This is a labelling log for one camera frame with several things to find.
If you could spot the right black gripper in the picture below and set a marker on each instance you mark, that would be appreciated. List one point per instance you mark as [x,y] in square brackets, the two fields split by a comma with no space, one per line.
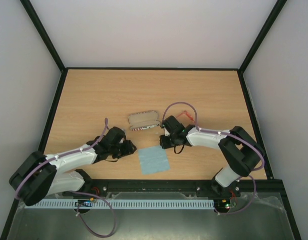
[165,141]

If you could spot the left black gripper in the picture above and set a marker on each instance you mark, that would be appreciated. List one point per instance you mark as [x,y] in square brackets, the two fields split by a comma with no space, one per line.
[128,149]

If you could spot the light blue cleaning cloth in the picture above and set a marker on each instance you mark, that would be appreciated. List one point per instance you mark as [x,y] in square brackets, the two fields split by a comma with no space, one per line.
[153,160]

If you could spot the flag print glasses case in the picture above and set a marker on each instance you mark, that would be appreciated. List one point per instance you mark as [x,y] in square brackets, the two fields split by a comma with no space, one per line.
[143,120]

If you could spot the red transparent sunglasses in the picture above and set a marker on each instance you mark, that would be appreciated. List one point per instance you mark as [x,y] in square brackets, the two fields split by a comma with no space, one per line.
[185,114]

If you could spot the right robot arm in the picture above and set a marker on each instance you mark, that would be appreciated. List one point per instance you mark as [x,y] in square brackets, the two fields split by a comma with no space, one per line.
[240,150]

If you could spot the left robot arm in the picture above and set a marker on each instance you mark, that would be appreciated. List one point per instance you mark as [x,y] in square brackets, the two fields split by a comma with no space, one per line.
[41,175]

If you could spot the left electronics board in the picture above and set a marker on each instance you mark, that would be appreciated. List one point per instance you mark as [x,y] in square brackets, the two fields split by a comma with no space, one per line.
[85,202]

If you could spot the electronics board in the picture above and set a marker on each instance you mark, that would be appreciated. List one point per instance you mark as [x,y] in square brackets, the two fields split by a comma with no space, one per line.
[226,203]
[85,202]

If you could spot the right electronics board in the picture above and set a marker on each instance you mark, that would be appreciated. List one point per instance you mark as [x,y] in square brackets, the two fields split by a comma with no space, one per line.
[226,203]

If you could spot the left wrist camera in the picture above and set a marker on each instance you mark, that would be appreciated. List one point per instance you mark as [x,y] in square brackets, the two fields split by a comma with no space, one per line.
[123,136]

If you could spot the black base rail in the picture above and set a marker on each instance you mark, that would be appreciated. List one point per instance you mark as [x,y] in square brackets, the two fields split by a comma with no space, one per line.
[199,188]

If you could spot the light blue slotted cable duct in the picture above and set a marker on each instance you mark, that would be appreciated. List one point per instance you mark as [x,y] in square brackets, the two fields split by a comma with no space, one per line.
[130,204]

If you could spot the black aluminium frame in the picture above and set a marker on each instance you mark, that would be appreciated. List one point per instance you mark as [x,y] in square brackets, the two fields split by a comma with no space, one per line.
[27,5]

